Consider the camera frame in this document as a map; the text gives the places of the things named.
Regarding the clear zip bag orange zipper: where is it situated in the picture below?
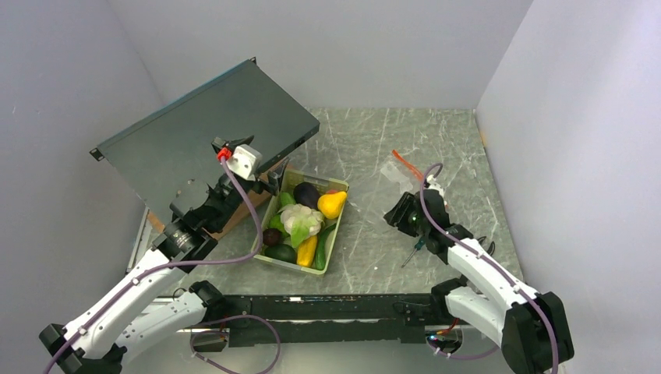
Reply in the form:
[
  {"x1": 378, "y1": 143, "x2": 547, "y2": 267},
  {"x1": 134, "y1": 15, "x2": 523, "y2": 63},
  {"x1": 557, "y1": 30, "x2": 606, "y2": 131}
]
[{"x1": 380, "y1": 150, "x2": 423, "y2": 193}]

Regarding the yellow corn cob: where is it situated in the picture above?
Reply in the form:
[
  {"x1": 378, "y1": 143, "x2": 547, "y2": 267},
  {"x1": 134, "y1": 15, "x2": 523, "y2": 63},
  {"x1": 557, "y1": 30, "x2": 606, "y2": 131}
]
[{"x1": 296, "y1": 235, "x2": 318, "y2": 267}]

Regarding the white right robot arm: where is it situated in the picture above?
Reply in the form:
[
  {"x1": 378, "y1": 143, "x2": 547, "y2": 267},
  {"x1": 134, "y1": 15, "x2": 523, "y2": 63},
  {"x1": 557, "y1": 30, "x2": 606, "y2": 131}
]
[{"x1": 384, "y1": 189, "x2": 575, "y2": 373}]

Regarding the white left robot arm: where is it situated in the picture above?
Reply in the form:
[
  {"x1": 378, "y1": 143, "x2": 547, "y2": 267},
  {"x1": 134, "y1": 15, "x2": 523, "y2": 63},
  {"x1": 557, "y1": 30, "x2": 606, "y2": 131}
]
[{"x1": 39, "y1": 137, "x2": 289, "y2": 373}]

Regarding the dark purple eggplant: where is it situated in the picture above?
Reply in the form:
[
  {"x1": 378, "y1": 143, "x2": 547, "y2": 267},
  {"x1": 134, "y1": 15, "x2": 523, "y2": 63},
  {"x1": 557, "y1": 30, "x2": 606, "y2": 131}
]
[{"x1": 292, "y1": 182, "x2": 321, "y2": 210}]

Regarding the green bell pepper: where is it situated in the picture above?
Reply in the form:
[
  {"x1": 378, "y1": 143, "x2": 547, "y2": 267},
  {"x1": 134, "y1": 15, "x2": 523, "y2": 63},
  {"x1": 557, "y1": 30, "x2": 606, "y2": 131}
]
[{"x1": 268, "y1": 192, "x2": 296, "y2": 237}]

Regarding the dark grey rack server chassis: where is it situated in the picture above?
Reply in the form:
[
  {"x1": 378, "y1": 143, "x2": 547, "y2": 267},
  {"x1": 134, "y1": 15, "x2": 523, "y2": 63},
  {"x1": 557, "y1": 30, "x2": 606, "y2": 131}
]
[{"x1": 90, "y1": 59, "x2": 320, "y2": 223}]

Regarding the white cauliflower with leaves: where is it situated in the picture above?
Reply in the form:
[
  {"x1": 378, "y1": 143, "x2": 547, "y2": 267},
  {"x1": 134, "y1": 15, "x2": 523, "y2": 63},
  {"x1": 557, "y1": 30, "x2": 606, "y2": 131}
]
[{"x1": 281, "y1": 204, "x2": 325, "y2": 248}]

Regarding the light green plastic tray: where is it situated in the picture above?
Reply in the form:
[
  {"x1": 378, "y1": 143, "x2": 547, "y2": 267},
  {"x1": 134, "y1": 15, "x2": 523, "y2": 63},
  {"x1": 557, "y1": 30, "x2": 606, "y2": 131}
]
[{"x1": 253, "y1": 169, "x2": 349, "y2": 276}]

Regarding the dark red plum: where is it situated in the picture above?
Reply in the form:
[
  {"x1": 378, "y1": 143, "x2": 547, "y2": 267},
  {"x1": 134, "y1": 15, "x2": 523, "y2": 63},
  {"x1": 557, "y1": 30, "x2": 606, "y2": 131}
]
[{"x1": 262, "y1": 228, "x2": 282, "y2": 247}]

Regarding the dark green avocado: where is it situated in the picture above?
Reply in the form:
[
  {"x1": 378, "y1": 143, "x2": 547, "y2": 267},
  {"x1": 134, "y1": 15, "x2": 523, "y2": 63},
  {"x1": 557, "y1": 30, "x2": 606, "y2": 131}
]
[{"x1": 263, "y1": 244, "x2": 297, "y2": 264}]

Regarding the green cucumber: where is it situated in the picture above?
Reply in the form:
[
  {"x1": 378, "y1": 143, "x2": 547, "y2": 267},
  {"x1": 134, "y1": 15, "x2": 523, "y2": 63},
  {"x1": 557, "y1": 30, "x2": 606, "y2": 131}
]
[{"x1": 313, "y1": 223, "x2": 337, "y2": 271}]

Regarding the green handled screwdriver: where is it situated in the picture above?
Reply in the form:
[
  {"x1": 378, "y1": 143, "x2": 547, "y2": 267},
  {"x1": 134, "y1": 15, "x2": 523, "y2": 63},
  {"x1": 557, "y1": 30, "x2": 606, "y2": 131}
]
[{"x1": 401, "y1": 237, "x2": 426, "y2": 268}]

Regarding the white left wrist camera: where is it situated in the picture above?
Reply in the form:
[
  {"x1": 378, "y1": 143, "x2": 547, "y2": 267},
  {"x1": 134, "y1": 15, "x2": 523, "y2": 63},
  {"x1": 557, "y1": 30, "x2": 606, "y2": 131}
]
[{"x1": 227, "y1": 145, "x2": 263, "y2": 182}]

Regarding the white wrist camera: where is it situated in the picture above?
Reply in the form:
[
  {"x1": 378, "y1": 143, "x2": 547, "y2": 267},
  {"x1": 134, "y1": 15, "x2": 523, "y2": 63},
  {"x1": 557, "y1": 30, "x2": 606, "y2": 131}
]
[
  {"x1": 424, "y1": 175, "x2": 445, "y2": 197},
  {"x1": 227, "y1": 145, "x2": 263, "y2": 182}
]

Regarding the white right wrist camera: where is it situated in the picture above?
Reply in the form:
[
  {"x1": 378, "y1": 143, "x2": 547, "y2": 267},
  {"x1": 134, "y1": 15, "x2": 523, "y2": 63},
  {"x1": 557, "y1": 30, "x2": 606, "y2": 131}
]
[{"x1": 424, "y1": 175, "x2": 445, "y2": 197}]

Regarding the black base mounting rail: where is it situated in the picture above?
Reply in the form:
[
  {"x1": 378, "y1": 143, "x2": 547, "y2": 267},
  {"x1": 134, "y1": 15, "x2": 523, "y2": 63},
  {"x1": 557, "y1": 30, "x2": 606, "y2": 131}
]
[{"x1": 172, "y1": 280, "x2": 466, "y2": 348}]

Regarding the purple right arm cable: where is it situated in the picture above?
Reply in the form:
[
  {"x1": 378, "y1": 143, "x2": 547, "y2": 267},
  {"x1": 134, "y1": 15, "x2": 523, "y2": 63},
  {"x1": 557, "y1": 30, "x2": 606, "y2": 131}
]
[{"x1": 419, "y1": 163, "x2": 560, "y2": 374}]

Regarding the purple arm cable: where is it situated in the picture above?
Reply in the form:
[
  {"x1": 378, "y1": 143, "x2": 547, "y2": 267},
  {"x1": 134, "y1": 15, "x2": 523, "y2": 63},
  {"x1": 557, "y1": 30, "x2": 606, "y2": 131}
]
[
  {"x1": 44, "y1": 154, "x2": 282, "y2": 374},
  {"x1": 419, "y1": 163, "x2": 560, "y2": 374}
]

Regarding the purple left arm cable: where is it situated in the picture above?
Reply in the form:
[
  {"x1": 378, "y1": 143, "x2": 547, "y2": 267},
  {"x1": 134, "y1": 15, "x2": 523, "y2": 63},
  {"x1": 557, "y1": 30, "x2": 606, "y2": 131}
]
[{"x1": 44, "y1": 154, "x2": 282, "y2": 374}]

